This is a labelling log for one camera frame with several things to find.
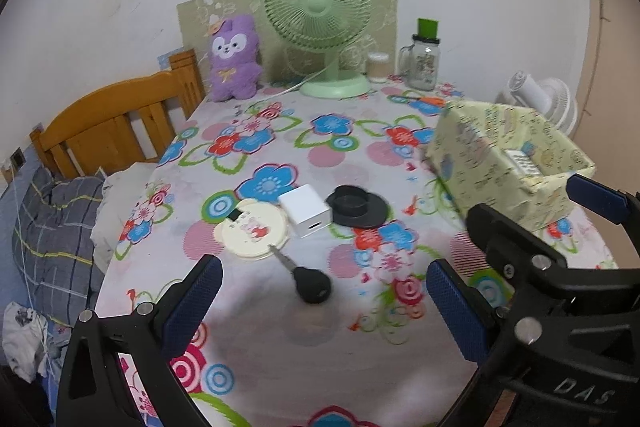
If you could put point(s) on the black round lid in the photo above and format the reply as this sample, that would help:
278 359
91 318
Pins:
357 207

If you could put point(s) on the glass jar with green lid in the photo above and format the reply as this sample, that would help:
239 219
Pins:
424 67

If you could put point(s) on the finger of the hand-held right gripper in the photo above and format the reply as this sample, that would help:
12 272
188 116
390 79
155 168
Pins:
600 199
515 247

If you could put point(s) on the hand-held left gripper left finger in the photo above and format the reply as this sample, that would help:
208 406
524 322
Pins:
195 302

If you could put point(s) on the purple plush toy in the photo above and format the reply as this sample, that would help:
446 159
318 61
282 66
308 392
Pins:
232 67

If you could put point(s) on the round cream cartoon mirror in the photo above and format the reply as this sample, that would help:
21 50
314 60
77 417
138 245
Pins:
255 232

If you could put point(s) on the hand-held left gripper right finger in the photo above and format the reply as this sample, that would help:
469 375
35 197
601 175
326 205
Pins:
455 312

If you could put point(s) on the green patterned board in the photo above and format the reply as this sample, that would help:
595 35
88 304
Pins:
200 22

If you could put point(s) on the green desk fan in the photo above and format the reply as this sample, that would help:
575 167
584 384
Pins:
320 7

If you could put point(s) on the white crumpled printed cloth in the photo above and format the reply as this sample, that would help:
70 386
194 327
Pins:
22 337

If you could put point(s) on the wooden headboard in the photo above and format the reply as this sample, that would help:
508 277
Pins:
110 117

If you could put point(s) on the floral tablecloth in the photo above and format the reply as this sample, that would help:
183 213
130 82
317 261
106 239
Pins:
310 357

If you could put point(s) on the black key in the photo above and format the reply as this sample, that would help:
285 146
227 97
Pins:
312 287

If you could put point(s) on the white charger cube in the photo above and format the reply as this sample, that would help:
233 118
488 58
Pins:
302 209

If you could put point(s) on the cotton swab container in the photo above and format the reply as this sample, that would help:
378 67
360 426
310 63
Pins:
377 68

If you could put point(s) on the plaid pillow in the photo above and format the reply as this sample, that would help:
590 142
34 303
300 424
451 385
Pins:
55 237

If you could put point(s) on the white standing fan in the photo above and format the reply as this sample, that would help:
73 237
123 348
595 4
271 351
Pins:
545 99

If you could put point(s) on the yellow patterned paper box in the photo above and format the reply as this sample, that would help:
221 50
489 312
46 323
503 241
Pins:
480 162

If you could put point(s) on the beige door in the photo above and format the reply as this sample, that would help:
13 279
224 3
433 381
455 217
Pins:
615 57

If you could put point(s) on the white remote control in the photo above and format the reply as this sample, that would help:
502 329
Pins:
521 163

